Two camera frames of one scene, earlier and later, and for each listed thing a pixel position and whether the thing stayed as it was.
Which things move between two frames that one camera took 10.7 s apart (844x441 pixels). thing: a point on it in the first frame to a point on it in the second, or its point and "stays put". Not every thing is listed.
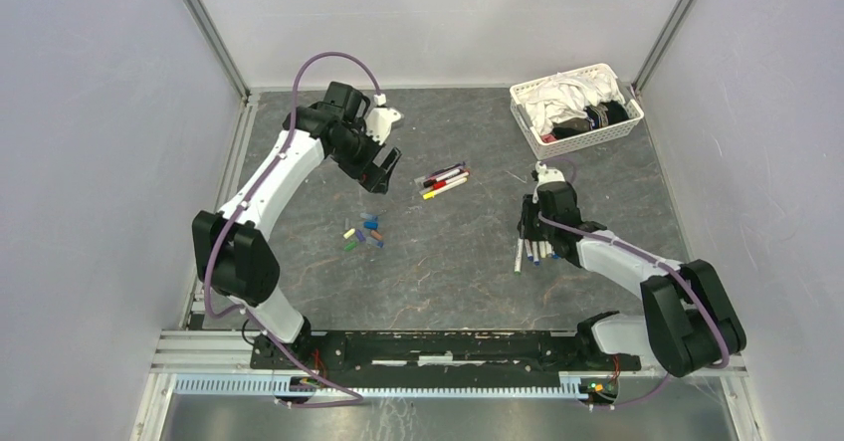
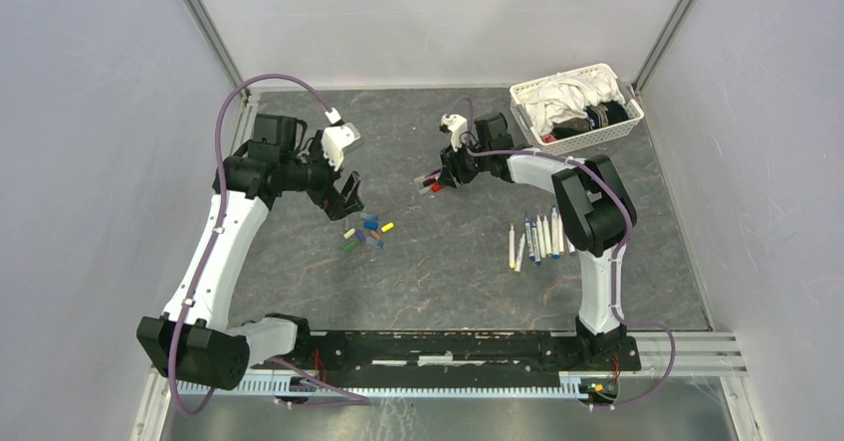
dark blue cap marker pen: x=535 y=254 stays put
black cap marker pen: x=431 y=179 stays put
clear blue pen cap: x=372 y=241 stays put
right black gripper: x=525 y=228 to x=452 y=167
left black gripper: x=368 y=172 to x=336 y=205
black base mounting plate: x=435 y=359 stays put
